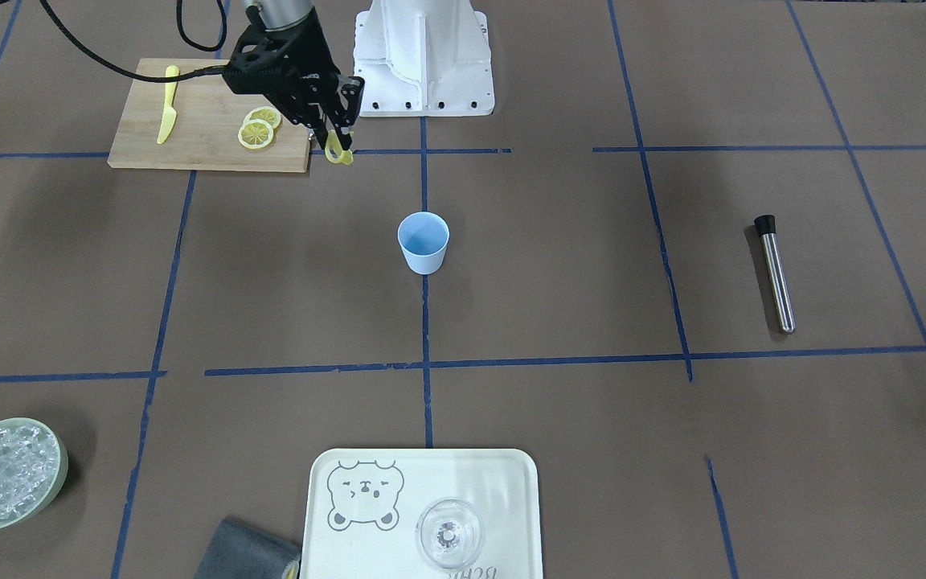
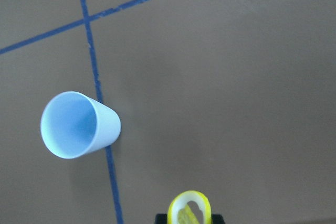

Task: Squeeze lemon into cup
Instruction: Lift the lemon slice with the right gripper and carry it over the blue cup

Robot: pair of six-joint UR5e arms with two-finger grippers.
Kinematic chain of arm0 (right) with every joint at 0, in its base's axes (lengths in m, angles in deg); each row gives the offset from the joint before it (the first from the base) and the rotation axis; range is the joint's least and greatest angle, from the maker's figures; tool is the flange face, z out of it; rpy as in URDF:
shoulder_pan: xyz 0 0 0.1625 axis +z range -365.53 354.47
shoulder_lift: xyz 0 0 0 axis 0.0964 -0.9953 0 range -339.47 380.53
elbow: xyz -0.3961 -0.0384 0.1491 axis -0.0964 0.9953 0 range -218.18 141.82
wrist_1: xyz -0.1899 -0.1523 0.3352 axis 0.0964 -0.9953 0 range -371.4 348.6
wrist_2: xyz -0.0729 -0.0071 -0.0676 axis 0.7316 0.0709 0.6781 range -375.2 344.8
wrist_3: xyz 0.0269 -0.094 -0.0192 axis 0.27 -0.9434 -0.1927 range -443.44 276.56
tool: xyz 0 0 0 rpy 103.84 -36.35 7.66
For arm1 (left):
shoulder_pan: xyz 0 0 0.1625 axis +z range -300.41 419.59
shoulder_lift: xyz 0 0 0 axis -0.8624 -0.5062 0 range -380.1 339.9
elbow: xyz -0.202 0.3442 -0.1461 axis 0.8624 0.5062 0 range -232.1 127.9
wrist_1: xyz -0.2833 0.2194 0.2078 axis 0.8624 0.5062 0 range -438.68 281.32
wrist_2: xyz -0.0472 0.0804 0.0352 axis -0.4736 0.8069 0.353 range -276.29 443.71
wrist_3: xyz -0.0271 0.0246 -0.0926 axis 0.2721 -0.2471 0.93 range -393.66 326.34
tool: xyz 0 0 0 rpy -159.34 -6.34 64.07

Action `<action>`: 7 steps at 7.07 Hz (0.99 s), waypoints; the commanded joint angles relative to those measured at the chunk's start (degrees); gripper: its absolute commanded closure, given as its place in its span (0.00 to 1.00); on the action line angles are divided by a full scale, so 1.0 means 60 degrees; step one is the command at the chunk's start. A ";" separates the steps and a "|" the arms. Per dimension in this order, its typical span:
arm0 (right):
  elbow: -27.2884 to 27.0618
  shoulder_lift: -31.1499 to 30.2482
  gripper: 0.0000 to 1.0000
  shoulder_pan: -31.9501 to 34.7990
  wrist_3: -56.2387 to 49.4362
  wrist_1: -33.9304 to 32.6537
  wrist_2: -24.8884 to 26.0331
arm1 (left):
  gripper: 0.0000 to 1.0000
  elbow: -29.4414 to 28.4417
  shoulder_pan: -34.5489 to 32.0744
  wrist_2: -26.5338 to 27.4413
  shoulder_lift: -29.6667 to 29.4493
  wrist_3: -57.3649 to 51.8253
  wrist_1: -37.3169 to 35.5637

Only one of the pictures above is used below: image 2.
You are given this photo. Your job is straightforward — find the light blue cup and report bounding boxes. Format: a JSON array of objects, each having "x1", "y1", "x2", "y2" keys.
[{"x1": 40, "y1": 91, "x2": 121, "y2": 159}]

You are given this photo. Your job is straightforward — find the yellow lemon slice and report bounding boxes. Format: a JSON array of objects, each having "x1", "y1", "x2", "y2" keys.
[{"x1": 167, "y1": 190, "x2": 212, "y2": 224}]

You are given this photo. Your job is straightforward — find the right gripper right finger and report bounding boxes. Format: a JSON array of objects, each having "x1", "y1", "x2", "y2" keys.
[{"x1": 211, "y1": 214, "x2": 225, "y2": 224}]

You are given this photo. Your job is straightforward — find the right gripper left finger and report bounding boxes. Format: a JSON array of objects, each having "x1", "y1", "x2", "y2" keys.
[{"x1": 155, "y1": 214, "x2": 168, "y2": 224}]

